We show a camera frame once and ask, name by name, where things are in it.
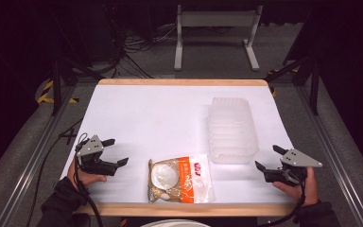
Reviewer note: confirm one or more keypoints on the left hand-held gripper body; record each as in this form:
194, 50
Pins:
89, 147

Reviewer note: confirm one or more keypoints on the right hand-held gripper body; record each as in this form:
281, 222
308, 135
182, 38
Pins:
299, 160

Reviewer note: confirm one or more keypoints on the person's right hand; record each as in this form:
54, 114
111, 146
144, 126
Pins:
307, 189

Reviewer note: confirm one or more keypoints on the person's left hand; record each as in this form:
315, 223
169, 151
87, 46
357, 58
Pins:
86, 179

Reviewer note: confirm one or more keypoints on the translucent plastic container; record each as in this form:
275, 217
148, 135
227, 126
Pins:
232, 130

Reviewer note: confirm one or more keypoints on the orange and clear food packet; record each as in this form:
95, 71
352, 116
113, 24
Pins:
179, 179

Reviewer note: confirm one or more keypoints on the yellow and black floor tape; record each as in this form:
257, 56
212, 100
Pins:
45, 94

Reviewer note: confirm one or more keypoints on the black metal stand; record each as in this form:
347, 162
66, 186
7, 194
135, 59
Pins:
313, 85
56, 85

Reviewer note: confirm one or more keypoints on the white round object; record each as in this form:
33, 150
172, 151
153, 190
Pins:
175, 223

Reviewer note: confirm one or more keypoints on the aluminium rail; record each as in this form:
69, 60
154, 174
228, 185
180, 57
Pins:
31, 164
334, 157

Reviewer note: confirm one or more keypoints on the white metal table frame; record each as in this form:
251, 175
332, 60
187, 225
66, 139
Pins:
217, 19

